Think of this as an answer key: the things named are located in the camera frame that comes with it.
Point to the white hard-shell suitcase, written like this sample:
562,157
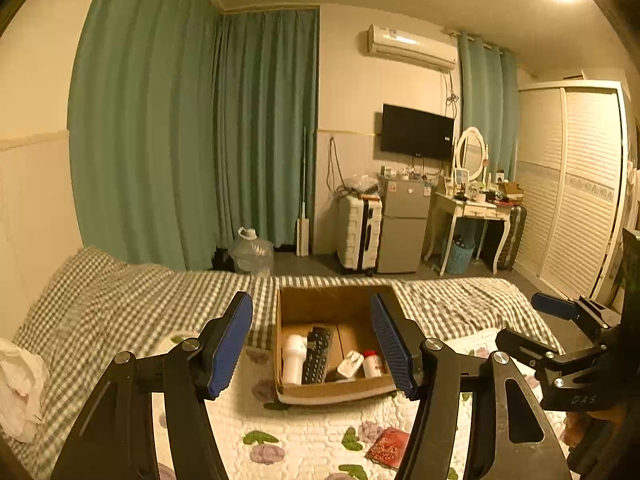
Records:
359,221

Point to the white dressing table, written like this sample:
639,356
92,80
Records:
461,210

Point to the black wall television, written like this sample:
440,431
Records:
416,133

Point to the narrow green window curtain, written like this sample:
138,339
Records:
489,91

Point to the dark suitcase by wardrobe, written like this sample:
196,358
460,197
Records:
518,215

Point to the green checked bed sheet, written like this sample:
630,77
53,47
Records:
96,305

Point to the clear large water jug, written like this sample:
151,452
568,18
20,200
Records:
251,254

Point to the large green curtain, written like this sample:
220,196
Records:
186,123

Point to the white louvered wardrobe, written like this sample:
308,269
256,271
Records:
571,162

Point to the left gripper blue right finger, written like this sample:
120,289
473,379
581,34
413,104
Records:
510,436

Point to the person's right hand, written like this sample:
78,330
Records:
576,423

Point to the pink glitter card case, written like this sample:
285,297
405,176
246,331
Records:
389,448

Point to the white floral quilted mat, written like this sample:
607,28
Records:
259,437

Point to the white flat mop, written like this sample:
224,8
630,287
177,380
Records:
302,222

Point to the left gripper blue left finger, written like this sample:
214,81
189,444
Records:
113,436

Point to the white cylindrical bottle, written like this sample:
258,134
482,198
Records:
294,353

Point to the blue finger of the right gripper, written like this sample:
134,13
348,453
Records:
583,312
534,354

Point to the blue laundry basket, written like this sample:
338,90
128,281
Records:
460,256

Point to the white small power adapter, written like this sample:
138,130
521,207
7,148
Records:
350,366

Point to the silver small refrigerator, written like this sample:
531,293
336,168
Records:
406,205

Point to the black remote control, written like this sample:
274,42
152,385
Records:
319,343

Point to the white red-capped pill bottle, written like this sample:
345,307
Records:
372,364

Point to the brown cardboard box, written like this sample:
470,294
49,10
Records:
346,310

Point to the white crumpled cloth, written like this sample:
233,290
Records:
23,380

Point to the white air conditioner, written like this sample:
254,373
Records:
410,48

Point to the white oval vanity mirror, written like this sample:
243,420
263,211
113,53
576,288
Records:
470,155

